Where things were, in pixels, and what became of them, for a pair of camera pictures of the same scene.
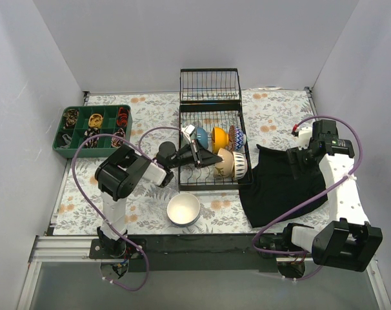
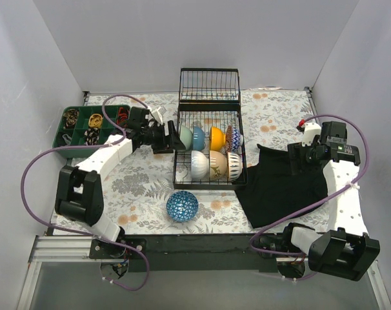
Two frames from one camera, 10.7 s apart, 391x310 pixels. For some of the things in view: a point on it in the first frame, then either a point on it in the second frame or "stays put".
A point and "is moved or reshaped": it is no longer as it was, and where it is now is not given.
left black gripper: x=197 y=154 -> x=165 y=137
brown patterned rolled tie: x=70 y=117 stays put
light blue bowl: x=183 y=209 -> x=199 y=165
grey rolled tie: x=68 y=140 stays put
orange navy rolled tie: x=122 y=117 stays put
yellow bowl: x=220 y=139 is moved or reshaped
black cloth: x=274 y=190 stays put
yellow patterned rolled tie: x=95 y=120 stays put
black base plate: x=202 y=253 stays put
